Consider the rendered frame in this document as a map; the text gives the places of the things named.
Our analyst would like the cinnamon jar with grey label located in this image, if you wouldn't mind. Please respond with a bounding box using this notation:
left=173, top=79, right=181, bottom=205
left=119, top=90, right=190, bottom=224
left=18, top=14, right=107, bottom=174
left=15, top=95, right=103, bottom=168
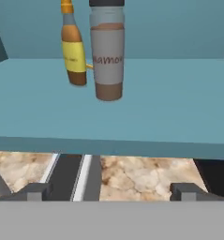
left=88, top=0, right=127, bottom=102

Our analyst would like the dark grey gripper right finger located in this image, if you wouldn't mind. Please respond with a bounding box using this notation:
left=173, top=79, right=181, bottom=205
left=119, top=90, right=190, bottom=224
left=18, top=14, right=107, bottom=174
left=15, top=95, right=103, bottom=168
left=169, top=182, right=224, bottom=203

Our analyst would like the honey bottle with yellow label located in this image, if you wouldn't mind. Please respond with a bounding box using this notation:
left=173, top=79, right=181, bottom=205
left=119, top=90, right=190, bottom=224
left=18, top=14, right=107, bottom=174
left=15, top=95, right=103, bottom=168
left=60, top=0, right=88, bottom=87

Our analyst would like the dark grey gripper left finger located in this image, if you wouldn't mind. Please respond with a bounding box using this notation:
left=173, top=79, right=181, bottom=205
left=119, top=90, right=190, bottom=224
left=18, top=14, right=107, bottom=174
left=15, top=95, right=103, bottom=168
left=0, top=182, right=53, bottom=203

